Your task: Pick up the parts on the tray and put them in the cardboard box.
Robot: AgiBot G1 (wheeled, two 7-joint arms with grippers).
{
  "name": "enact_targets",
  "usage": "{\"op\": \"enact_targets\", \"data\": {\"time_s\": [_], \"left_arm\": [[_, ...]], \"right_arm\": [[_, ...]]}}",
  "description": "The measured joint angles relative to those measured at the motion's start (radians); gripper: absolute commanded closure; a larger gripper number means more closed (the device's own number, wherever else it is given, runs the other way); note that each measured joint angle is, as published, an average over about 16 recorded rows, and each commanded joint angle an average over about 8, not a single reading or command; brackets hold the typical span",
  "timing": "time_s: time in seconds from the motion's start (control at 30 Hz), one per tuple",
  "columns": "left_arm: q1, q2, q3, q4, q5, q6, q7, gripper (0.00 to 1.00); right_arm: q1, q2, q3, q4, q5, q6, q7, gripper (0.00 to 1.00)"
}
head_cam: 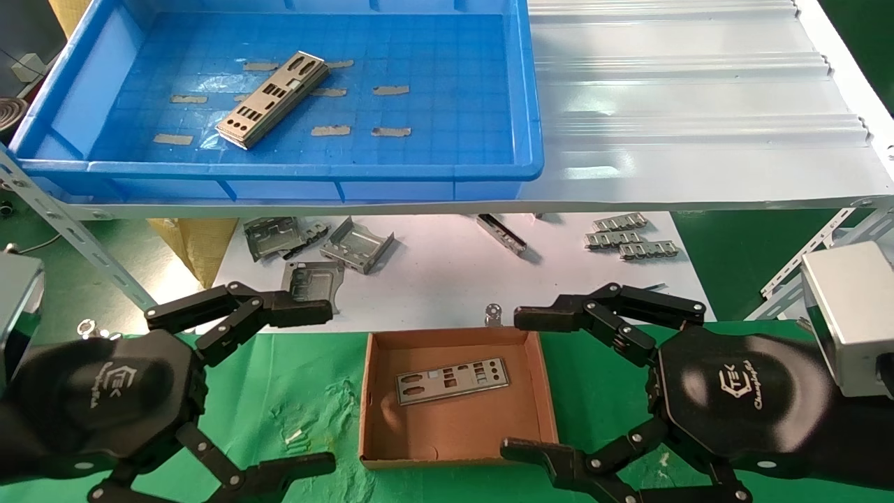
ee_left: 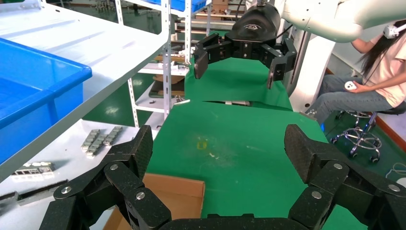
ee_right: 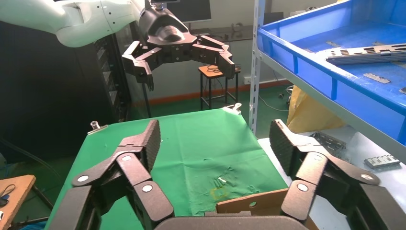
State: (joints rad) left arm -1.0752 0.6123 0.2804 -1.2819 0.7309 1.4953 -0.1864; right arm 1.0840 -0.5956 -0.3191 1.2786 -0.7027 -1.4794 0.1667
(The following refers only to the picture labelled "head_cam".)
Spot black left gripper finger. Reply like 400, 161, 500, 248
145, 281, 334, 368

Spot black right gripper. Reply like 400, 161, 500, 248
500, 325, 894, 503

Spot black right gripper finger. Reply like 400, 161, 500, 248
514, 282, 707, 368

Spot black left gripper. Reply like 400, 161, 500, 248
0, 328, 338, 503

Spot metal IO shield plate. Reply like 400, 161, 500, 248
395, 357, 510, 407
219, 61, 330, 150
215, 51, 326, 145

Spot brown cardboard box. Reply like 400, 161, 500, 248
358, 326, 560, 470

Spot blue plastic tray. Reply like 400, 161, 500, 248
8, 0, 544, 205

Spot green cloth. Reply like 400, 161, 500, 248
0, 318, 894, 503

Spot narrow metal bar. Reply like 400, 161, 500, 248
477, 214, 528, 256

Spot white board sheet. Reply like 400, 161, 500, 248
196, 212, 717, 335

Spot yellow woven sack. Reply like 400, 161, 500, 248
147, 218, 240, 289
47, 0, 91, 39

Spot large silver binder clip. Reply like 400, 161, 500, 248
75, 319, 125, 342

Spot slotted steel shelf leg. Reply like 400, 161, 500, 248
744, 199, 894, 322
0, 150, 160, 312

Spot white metal shelf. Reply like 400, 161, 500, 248
42, 0, 894, 221

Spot grey spiral coil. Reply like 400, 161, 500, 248
0, 98, 27, 133

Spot white power adapter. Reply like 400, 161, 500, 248
10, 52, 46, 81

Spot flat metal frame plate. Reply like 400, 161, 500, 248
281, 261, 346, 315

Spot grey stamped metal bracket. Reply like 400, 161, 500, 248
243, 217, 330, 263

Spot U-shaped metal bracket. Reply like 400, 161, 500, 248
319, 217, 395, 275

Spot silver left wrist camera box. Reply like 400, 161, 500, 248
0, 251, 45, 392

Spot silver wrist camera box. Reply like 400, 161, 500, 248
801, 241, 894, 399
0, 251, 45, 392

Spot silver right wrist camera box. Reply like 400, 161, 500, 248
801, 241, 894, 399

